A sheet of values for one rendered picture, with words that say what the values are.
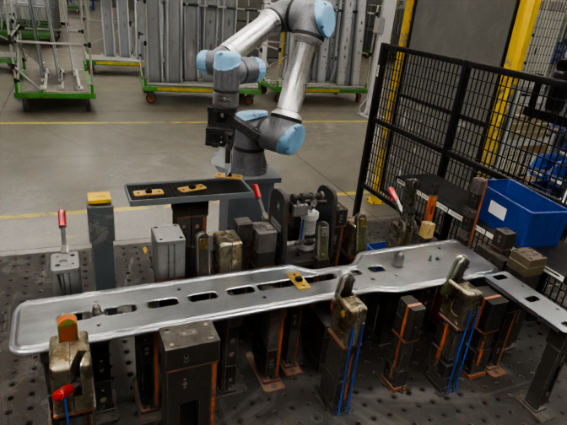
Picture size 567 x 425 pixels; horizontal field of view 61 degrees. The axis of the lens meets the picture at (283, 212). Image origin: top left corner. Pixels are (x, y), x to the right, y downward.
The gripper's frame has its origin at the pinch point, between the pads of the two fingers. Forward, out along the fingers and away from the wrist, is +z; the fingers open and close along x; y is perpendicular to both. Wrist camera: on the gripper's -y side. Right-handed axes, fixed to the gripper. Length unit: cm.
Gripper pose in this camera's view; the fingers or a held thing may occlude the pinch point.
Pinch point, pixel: (229, 170)
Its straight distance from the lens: 151.1
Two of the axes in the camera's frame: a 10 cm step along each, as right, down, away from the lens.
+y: -10.0, -0.9, -0.2
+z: -0.9, 9.1, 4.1
